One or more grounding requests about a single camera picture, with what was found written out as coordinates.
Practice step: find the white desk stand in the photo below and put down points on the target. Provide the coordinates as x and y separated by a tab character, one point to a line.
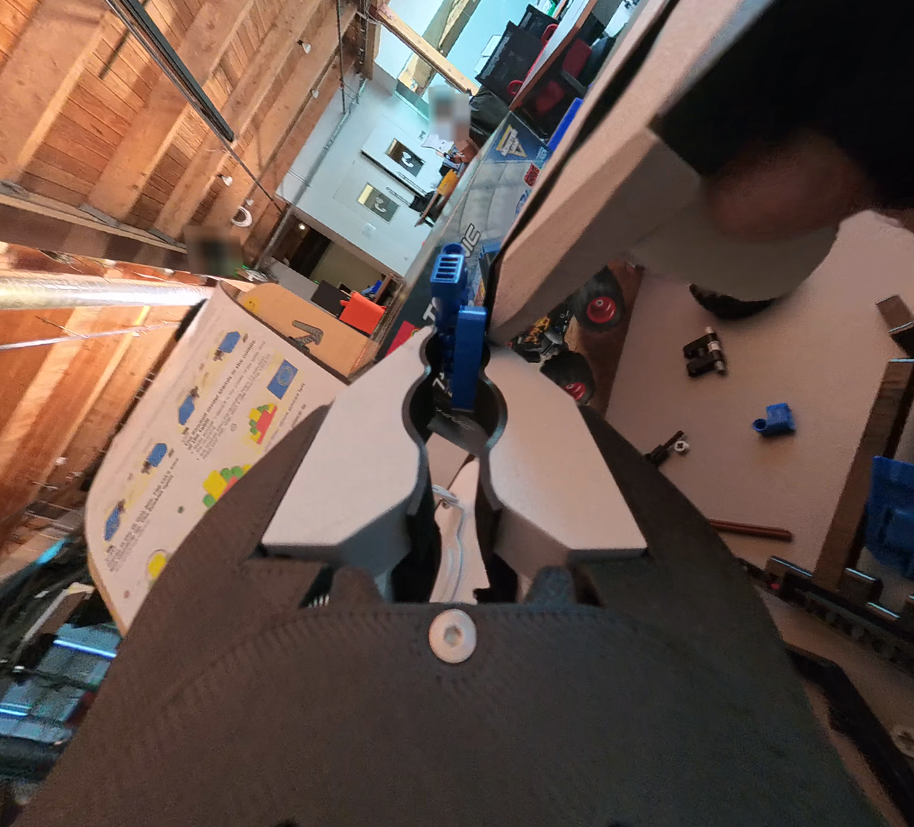
454	542

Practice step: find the monster truck toy set box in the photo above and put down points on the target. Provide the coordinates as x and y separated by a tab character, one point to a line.
571	342

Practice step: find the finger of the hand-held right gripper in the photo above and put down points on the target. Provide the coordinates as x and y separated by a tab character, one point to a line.
600	185

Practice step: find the person's right hand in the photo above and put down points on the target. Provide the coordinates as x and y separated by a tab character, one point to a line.
786	192

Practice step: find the black white toy pin cluster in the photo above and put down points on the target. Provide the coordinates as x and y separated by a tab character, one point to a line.
703	352

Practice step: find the small blue toy pin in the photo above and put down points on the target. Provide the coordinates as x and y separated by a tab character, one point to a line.
774	420

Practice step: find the black toy pin connector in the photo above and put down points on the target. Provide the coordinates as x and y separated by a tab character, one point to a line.
667	449

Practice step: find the black ceiling rail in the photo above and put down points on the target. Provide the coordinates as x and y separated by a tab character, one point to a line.
136	21

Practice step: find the blue toy frame piece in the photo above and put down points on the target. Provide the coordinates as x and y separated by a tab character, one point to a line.
457	328

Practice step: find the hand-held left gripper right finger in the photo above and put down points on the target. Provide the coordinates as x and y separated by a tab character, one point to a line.
564	485

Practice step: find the silver ventilation duct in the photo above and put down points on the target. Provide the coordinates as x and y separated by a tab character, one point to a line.
86	292

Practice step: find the brown toy axle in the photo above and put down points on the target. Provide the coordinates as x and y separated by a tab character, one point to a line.
750	530

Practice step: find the grey desk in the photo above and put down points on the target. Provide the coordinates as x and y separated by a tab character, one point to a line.
800	356

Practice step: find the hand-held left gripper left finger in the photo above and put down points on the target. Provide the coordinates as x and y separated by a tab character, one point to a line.
350	485

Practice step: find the black toy chassis assembly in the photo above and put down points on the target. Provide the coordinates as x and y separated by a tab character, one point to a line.
857	485

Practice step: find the cardboard box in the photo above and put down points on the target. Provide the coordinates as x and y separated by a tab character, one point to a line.
307	328

